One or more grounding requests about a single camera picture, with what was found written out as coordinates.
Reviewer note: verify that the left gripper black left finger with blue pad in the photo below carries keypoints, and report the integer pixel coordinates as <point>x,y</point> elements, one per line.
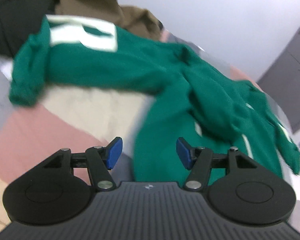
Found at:
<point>61,186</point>

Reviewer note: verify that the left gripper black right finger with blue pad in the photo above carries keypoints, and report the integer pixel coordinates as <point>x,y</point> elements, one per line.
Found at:
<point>235,186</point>

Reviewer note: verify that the green hooded sweatshirt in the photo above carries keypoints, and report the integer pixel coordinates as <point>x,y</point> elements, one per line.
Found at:
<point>193,99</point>

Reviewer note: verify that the pastel patchwork bed cover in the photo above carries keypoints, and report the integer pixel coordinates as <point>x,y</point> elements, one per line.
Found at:
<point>79,118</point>

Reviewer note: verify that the black garment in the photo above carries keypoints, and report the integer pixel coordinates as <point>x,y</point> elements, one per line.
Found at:
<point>19,19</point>

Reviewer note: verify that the brown garment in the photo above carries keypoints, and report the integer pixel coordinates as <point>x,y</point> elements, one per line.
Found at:
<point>134,19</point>

